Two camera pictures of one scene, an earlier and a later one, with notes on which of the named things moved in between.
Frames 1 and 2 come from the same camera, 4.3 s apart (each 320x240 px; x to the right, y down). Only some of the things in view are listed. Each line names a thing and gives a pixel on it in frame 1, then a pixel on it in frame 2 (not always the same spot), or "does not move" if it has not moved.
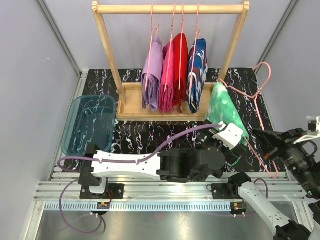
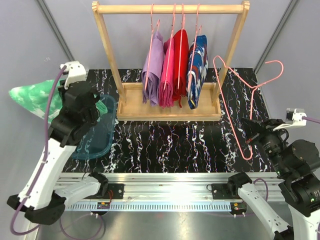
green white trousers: x=222 y=107 -> x=32 y=95
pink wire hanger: x=272 y=176 -> x=253 y=88
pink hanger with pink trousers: x=167 y=92 does not move
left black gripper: x=235 y=152 -> x=81 y=110
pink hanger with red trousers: x=181 y=66 does not move
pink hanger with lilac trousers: x=153 y=33 does not move
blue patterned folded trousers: x=197 y=73 does not move
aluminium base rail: x=60 y=191 does not move
